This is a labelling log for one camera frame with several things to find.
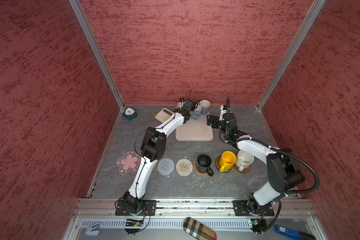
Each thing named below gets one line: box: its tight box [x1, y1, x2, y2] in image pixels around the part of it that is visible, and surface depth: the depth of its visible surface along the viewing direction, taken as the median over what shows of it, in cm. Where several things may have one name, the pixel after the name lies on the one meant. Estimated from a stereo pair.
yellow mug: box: [218, 151, 237, 173], surface depth 85 cm
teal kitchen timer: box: [122, 107, 138, 121], surface depth 112 cm
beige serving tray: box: [175, 110, 214, 141], surface depth 106 cm
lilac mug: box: [199, 99, 211, 115], surface depth 115 cm
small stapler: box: [85, 222, 101, 236], surface depth 68 cm
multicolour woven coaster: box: [176, 158, 194, 176], surface depth 89 cm
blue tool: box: [274, 224, 317, 240], surface depth 67 cm
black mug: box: [196, 154, 214, 177], surface depth 84 cm
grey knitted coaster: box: [157, 158, 175, 176], surface depth 89 cm
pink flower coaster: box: [116, 150, 141, 175], surface depth 91 cm
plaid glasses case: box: [183, 217, 217, 240], surface depth 67 cm
